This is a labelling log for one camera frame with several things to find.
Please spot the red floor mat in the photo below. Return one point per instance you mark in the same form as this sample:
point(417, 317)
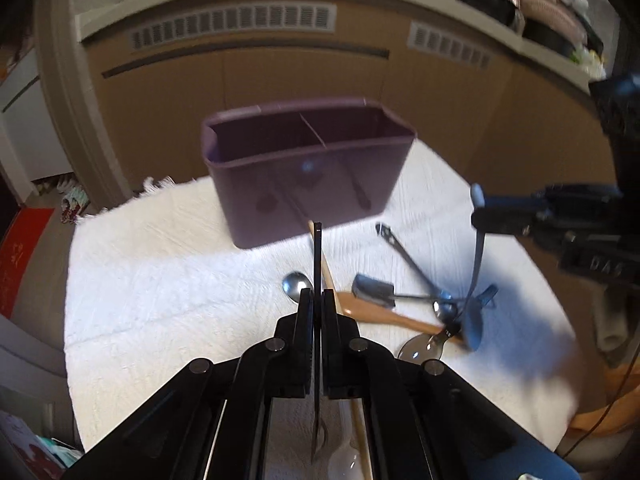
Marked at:
point(20, 260)

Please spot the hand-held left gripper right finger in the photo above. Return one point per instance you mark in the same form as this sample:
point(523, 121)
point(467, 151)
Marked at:
point(332, 340)

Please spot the patterned slippers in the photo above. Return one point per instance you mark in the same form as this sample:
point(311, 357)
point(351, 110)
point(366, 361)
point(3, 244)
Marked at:
point(74, 204)

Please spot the long white vent grille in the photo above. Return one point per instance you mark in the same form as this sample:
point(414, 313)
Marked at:
point(235, 22)

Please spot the shovel shaped steel spoon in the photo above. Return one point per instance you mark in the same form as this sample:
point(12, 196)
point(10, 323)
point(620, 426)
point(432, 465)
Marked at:
point(372, 290)

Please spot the purple utensil caddy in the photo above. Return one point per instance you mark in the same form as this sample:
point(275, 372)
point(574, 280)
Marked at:
point(310, 195)

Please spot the stack of books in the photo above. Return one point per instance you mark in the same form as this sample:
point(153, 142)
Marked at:
point(27, 442)

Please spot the blue grey spoon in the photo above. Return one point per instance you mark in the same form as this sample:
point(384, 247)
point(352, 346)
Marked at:
point(474, 325)

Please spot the white plastic spoon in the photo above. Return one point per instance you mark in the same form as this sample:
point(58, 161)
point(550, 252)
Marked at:
point(345, 462)

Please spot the plain steel spoon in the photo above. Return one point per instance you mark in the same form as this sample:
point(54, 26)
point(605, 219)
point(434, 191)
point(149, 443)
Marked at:
point(294, 284)

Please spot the wooden stool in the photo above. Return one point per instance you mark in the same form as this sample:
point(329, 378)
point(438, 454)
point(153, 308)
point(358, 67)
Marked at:
point(607, 412)

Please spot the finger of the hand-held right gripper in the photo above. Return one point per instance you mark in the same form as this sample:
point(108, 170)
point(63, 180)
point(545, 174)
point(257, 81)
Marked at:
point(500, 222)
point(505, 203)

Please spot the pink colander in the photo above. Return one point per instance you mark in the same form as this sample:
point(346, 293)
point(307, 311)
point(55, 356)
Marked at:
point(555, 12)

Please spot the black pan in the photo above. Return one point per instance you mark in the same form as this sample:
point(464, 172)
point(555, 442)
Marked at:
point(547, 40)
point(485, 2)

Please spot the brown wooden spoon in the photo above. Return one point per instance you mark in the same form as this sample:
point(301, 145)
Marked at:
point(370, 312)

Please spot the white towel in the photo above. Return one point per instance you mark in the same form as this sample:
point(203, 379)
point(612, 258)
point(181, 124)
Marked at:
point(165, 310)

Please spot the short white vent grille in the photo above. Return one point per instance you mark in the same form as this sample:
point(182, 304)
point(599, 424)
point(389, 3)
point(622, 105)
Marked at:
point(450, 45)

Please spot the brown kitchen cabinet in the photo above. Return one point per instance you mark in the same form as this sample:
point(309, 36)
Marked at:
point(280, 80)

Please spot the grey cloth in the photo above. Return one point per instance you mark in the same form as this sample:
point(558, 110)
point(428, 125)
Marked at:
point(611, 330)

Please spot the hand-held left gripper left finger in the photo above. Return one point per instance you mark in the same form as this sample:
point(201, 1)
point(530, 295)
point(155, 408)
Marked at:
point(305, 340)

